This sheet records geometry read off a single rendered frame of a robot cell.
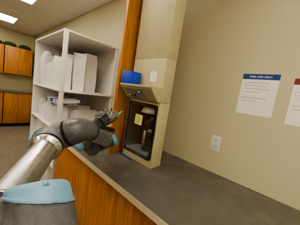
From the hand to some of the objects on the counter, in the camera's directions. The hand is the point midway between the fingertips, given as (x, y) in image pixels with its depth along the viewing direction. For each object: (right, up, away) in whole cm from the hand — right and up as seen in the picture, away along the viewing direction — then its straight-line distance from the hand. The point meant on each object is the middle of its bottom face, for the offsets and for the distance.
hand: (117, 110), depth 115 cm
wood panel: (+6, -34, +38) cm, 52 cm away
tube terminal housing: (+20, -39, +21) cm, 48 cm away
